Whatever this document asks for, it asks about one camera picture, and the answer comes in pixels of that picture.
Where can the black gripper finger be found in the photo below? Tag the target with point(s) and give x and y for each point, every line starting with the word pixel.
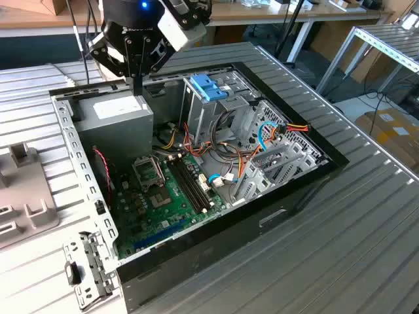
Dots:
pixel 142 62
pixel 98 54

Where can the grey metal disk bay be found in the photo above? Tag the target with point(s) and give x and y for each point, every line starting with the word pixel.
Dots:
pixel 263 181

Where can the blue drive latch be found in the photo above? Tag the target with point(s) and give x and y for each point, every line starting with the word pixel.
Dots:
pixel 204 86

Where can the grey power supply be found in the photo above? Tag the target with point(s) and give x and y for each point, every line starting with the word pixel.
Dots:
pixel 114 134

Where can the grey optical drive cage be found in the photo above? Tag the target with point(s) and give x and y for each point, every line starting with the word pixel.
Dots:
pixel 200 121

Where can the wooden desk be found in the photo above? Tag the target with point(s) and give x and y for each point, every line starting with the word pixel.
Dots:
pixel 229 14

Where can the locking lever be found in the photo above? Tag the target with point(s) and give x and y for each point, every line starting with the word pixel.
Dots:
pixel 160 171

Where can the small white power socket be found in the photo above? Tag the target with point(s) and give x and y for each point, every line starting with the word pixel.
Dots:
pixel 124 185

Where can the black case fan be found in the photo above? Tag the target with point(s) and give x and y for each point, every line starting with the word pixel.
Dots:
pixel 99 183

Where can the black RAM slot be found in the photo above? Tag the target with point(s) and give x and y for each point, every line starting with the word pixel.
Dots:
pixel 189 185
pixel 194 182
pixel 186 186

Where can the white board power connector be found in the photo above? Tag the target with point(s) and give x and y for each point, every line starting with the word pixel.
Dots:
pixel 203 184

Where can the CPU socket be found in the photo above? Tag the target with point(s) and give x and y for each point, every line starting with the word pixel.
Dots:
pixel 159 198

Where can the white connector with blue tab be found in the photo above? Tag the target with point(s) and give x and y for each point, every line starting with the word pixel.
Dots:
pixel 217 184

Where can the small black case clip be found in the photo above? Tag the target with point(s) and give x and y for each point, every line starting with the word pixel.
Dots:
pixel 99 207

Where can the green motherboard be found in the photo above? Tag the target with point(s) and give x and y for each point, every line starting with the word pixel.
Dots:
pixel 154 217

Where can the grey parts rack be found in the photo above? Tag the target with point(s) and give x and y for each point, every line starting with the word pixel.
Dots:
pixel 19 193

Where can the blue expansion slot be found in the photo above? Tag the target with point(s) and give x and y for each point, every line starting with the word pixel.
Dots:
pixel 160 233

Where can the large brown cardboard box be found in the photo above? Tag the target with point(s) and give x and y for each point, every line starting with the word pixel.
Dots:
pixel 330 39

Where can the black PC case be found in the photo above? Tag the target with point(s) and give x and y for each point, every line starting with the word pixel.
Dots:
pixel 212 258

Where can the black plastic latch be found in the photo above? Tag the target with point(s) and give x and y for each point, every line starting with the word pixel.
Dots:
pixel 72 274

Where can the aluminium slat shelf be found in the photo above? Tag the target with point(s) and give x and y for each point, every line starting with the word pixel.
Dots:
pixel 386 39

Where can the cardboard box with white labels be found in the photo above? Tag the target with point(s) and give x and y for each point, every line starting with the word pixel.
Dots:
pixel 393 144

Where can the grey metal slot bracket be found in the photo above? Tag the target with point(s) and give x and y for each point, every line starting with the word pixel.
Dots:
pixel 90 258

